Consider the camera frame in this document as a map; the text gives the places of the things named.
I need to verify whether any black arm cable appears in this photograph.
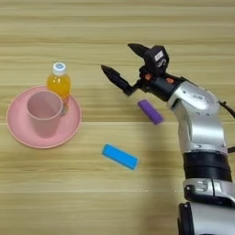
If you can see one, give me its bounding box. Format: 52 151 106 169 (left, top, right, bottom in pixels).
218 100 235 154

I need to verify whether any pink plate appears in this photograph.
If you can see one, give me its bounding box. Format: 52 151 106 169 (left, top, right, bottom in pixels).
6 84 83 150

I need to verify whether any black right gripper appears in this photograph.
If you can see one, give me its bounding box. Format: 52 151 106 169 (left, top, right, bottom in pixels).
100 42 185 103

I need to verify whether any orange juice bottle white cap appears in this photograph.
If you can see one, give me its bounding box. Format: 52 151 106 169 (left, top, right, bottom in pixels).
46 62 72 118

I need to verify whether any purple block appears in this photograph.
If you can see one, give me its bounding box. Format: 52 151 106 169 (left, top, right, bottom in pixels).
137 98 165 126

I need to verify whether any pink cup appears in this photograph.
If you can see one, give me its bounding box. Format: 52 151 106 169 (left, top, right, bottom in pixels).
25 90 64 140

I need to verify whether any blue block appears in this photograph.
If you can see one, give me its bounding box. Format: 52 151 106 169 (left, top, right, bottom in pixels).
101 143 140 171

